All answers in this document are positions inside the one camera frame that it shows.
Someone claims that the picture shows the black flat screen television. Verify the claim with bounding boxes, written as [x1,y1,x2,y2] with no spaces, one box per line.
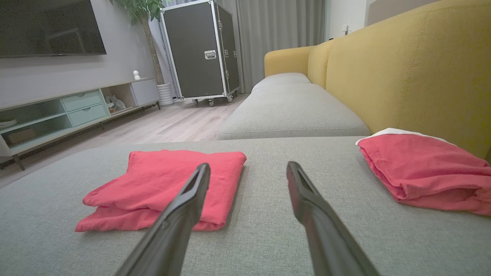
[0,0,107,59]

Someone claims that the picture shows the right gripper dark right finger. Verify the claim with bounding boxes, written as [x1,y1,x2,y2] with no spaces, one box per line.
[286,161,381,276]

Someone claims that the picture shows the mint green cabinet drawer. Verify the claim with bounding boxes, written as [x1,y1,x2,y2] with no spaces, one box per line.
[68,104,108,127]
[61,90,102,113]

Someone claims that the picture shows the yellow sofa backrest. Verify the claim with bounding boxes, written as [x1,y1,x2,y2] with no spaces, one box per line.
[264,0,491,160]

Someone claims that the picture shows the grey curtain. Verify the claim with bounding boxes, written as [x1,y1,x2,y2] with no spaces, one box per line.
[236,0,327,93]

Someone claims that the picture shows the black flight case on wheels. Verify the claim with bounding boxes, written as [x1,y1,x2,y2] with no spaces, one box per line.
[160,0,241,107]

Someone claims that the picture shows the red shorts with white trim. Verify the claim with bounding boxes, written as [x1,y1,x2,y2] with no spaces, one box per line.
[356,128,491,217]

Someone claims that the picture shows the long grey television cabinet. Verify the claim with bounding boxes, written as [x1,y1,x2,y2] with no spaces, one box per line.
[0,77,161,171]

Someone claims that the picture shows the white ribbed plant pot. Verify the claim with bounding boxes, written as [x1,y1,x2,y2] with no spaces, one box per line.
[157,83,175,107]

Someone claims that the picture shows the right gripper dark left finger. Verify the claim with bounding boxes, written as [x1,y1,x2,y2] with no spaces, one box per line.
[115,163,211,276]

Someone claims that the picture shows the brown box in cabinet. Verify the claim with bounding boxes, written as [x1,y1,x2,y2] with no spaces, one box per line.
[7,128,37,145]

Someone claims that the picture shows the grey soft toy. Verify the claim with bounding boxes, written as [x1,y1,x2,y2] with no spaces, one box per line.
[105,95,126,114]

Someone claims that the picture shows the wide grey sofa seat cushion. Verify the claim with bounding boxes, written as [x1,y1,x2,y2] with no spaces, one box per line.
[0,136,491,276]

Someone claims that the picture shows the red and white jersey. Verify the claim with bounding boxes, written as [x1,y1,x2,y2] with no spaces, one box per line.
[74,149,247,233]

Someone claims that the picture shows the green potted tree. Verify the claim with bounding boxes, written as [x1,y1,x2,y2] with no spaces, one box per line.
[109,0,166,85]

